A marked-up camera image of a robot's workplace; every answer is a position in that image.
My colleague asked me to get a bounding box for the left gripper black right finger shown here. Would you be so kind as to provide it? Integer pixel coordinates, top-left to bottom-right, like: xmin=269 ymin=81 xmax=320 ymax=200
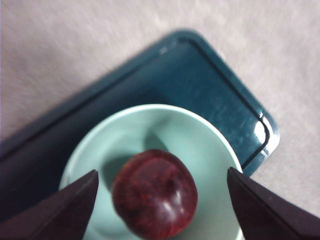
xmin=226 ymin=166 xmax=320 ymax=240

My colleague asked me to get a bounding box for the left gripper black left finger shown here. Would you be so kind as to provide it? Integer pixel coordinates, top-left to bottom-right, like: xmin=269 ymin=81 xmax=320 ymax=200
xmin=0 ymin=169 xmax=100 ymax=240

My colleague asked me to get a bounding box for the dark red plum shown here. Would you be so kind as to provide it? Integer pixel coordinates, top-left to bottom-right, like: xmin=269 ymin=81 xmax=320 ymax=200
xmin=111 ymin=149 xmax=199 ymax=238

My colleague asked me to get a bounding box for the teal ceramic bowl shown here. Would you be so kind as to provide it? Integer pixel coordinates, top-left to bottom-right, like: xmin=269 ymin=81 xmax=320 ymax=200
xmin=58 ymin=103 xmax=245 ymax=240

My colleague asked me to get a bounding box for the dark green rectangular tray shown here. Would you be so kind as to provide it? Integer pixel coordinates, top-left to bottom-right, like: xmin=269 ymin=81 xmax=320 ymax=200
xmin=0 ymin=29 xmax=281 ymax=216

